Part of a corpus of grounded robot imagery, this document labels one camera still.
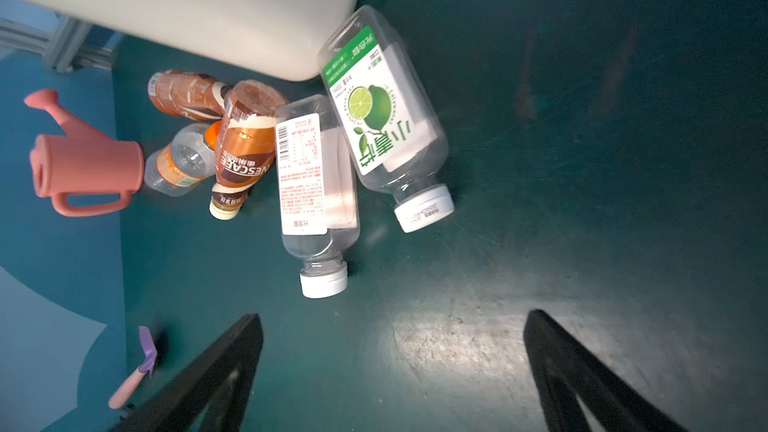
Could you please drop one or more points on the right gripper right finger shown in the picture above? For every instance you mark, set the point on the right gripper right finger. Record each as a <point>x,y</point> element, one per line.
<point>567,375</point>

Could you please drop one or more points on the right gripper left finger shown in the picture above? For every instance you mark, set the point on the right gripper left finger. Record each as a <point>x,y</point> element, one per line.
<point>216,386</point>

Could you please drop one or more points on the clear bottle orange label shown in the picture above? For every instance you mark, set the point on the clear bottle orange label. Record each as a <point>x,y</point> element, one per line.
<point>185,162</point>

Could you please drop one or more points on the brown bottle white cap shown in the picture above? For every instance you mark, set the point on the brown bottle white cap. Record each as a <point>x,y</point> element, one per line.
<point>246,145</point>

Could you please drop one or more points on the clear bottle lime label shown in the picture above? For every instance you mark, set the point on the clear bottle lime label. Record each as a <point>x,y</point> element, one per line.
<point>396,140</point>

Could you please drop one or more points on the brown label bottle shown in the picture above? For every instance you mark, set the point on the brown label bottle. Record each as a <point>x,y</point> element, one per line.
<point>197,97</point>

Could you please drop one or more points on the purple toy shovel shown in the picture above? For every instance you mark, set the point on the purple toy shovel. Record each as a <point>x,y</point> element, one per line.
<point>122,395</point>

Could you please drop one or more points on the clear bottle pink label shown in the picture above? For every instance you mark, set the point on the clear bottle pink label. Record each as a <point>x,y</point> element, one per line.
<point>317,194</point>

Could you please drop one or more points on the pink toy watering can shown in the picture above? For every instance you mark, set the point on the pink toy watering can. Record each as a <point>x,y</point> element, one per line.
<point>84,172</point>

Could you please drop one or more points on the horizontal aluminium frame bar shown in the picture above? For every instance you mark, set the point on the horizontal aluminium frame bar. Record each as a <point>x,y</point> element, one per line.
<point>64,50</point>

